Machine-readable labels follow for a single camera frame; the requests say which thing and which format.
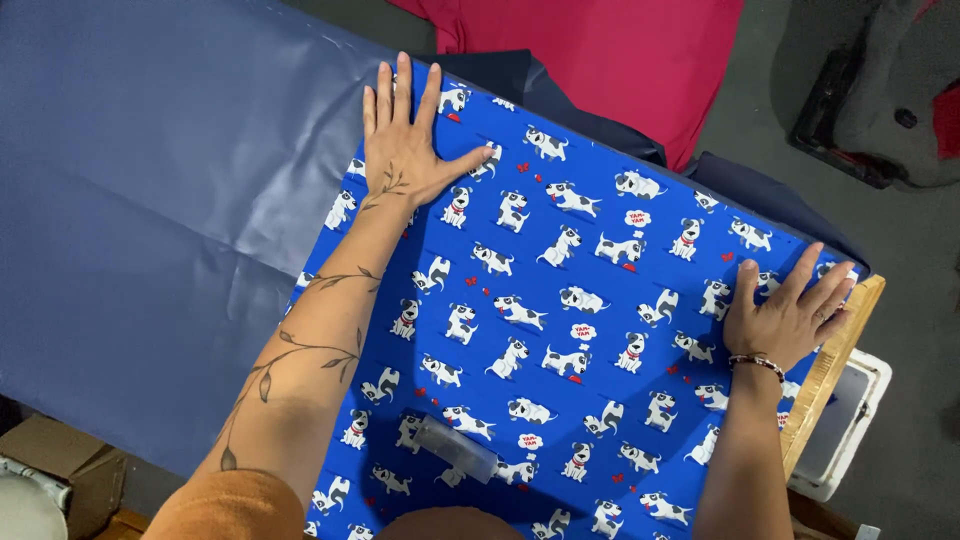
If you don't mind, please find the white plastic container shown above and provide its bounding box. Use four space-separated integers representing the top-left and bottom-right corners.
787 348 894 504

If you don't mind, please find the orange shirt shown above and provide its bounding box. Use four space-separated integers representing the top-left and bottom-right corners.
142 468 526 540

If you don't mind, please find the red cloth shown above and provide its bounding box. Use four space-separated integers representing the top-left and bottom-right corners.
386 0 745 174

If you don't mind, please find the grey-blue vinyl sheet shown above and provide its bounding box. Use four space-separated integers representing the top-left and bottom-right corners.
0 0 399 481

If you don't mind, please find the person's left hand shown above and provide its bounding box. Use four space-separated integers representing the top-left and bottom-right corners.
361 51 502 215

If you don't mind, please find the clear plastic tool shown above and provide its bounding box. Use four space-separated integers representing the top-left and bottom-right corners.
412 414 500 485

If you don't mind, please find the blue dog print fabric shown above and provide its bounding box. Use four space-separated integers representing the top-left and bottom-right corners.
281 63 864 540

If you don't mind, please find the white round object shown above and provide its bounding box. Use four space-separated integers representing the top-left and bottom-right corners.
0 457 72 540

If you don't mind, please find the grey and black machine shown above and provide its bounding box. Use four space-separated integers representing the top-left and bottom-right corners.
772 0 960 189

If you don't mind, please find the beaded wrist bracelet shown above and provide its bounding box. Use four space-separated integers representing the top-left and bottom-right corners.
729 352 786 384

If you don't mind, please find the brown cardboard box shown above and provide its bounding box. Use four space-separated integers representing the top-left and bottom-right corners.
0 412 129 540

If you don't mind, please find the wooden table edge frame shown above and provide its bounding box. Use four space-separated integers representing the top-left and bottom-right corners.
780 273 888 481

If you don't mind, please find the person's right hand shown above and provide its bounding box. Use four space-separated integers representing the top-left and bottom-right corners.
721 241 860 372

